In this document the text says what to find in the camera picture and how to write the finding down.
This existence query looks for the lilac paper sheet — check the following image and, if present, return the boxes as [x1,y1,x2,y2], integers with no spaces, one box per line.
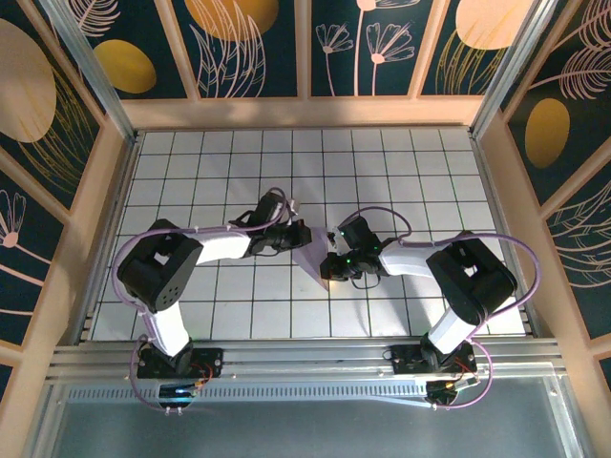
[293,226,335,292]

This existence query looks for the white grid mat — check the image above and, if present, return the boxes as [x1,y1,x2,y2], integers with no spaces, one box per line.
[90,128,529,341]

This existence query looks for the small electronics board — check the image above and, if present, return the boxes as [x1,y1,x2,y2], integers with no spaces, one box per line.
[158,381,211,401]
[426,376,482,407]

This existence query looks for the grey metal plate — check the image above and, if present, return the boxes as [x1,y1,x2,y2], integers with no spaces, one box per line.
[28,376,588,458]

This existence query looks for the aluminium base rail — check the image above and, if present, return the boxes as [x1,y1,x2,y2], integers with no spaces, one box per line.
[47,338,567,384]

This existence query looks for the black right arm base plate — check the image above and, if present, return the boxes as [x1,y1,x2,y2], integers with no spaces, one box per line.
[390,343,478,378]

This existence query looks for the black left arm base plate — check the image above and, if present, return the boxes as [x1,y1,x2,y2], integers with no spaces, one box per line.
[137,346,225,381]

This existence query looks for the grey slotted cable duct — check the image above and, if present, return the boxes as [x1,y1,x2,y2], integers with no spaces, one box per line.
[66,384,431,403]

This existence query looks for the aluminium side rail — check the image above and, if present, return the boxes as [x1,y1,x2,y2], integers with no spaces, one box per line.
[470,131,543,343]
[71,131,144,345]

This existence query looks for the aluminium frame post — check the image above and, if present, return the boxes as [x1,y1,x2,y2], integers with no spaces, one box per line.
[37,0,142,142]
[469,0,562,139]

